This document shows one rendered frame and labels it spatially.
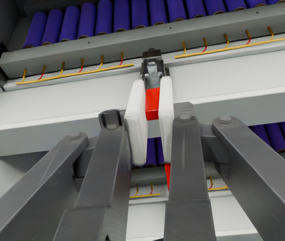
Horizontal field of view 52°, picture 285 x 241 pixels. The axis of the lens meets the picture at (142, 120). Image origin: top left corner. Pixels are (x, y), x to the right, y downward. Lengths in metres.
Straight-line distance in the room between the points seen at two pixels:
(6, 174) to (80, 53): 0.16
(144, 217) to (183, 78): 0.21
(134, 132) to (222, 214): 0.28
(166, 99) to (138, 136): 0.03
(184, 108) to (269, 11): 0.17
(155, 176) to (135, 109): 0.26
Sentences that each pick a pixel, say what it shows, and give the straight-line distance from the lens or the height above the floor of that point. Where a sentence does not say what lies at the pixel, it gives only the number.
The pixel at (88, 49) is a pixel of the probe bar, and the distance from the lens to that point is 0.30.
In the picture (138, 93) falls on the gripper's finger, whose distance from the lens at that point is 0.18.
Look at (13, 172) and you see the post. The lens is 0.37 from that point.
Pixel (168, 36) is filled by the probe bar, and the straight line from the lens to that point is 0.29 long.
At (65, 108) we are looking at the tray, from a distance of 0.28.
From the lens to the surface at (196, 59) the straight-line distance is 0.29.
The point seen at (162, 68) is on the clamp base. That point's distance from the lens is 0.26.
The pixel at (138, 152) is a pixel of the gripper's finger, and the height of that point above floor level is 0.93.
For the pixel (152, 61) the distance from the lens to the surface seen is 0.25.
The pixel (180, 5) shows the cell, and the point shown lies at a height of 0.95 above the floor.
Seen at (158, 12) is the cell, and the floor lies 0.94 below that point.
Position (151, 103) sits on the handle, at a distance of 0.20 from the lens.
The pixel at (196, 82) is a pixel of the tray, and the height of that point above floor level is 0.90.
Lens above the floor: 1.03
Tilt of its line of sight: 34 degrees down
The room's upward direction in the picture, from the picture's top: 12 degrees counter-clockwise
